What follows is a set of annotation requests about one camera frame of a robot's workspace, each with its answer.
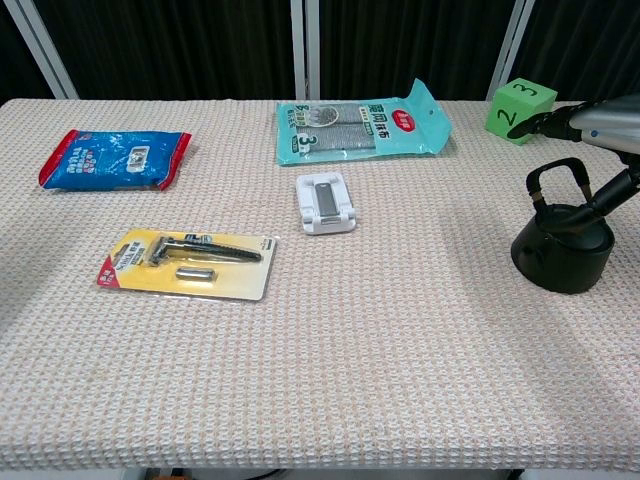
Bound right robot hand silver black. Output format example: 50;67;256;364
504;92;640;225

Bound black teapot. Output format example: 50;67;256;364
509;157;616;295

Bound green numbered foam cube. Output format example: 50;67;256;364
485;77;559;147

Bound teal dishcloth package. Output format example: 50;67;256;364
275;78;454;167

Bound white folding phone stand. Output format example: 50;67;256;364
294;172;360;236

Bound beige waffle tablecloth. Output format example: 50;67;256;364
0;97;640;471

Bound black curtain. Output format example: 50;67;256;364
0;0;640;103

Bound razor in yellow blister pack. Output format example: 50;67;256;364
96;227;278;302

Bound blue wet wipes pack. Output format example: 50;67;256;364
38;129;193;192

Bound grey slanted frame post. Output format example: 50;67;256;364
13;0;80;100
486;0;535;103

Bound grey upright frame post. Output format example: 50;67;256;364
290;0;322;100

